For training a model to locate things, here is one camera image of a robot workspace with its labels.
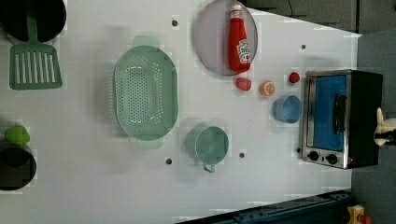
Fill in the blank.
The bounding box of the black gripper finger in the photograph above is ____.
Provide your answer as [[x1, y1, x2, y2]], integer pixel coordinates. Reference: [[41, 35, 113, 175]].
[[374, 130, 396, 145]]

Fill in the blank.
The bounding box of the yellow plush peeled banana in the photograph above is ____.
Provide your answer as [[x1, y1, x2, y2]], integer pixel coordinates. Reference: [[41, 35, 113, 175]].
[[374, 107, 396, 135]]

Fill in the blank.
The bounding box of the steel toaster oven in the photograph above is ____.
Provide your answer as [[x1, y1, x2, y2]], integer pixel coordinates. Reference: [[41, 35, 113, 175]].
[[301, 69, 383, 169]]

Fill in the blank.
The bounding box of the blue bowl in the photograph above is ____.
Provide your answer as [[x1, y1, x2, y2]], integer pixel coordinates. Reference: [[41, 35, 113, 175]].
[[273, 95, 303, 124]]

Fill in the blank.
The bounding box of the dark red plush strawberry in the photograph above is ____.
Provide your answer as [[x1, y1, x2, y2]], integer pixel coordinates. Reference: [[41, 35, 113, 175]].
[[289, 72, 301, 83]]

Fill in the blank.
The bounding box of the plush orange slice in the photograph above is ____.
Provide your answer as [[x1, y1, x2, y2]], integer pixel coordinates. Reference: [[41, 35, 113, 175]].
[[260, 81, 276, 96]]

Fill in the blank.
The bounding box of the pink plush strawberry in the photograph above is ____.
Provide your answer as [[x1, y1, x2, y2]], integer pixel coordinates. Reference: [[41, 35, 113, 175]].
[[235, 77, 251, 91]]

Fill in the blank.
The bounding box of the red plush ketchup bottle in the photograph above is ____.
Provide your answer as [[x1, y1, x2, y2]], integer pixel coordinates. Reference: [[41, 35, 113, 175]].
[[228, 5, 251, 74]]

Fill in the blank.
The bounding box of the green oval colander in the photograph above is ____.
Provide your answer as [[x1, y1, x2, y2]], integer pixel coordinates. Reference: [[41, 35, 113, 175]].
[[113, 35, 178, 150]]

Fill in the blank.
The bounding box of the black round pot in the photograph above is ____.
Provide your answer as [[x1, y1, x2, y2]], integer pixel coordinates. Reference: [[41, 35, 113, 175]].
[[0, 0, 66, 42]]

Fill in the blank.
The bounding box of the green slotted spatula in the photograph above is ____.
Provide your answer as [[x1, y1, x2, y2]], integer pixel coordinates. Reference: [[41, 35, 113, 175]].
[[9, 15, 63, 91]]

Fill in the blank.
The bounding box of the green plush pepper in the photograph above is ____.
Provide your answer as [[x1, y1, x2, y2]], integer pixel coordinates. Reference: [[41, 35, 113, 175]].
[[5, 125, 30, 146]]

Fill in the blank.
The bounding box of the black round pan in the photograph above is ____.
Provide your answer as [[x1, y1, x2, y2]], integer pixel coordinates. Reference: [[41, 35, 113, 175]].
[[0, 147, 36, 191]]

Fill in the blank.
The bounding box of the blue metal frame rail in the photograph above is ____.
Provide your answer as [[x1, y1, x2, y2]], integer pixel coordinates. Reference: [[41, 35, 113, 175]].
[[178, 190, 356, 224]]

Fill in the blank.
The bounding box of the green cup with handle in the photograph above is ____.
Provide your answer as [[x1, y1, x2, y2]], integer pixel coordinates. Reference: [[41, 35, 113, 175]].
[[186, 126, 230, 174]]

